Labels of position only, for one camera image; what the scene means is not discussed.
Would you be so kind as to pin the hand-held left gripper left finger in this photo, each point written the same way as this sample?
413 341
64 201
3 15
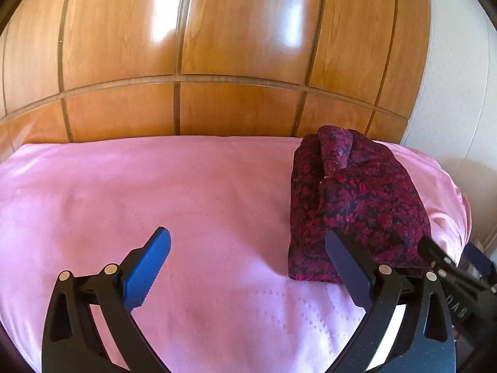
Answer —
145 270

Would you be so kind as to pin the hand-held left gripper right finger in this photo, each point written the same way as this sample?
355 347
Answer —
351 272

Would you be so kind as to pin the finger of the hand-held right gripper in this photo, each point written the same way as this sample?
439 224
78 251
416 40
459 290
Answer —
479 258
433 250

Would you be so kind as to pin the dark red patterned knit garment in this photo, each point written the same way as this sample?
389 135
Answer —
361 202

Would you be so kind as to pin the pink quilted bedspread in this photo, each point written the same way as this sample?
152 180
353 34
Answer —
174 194

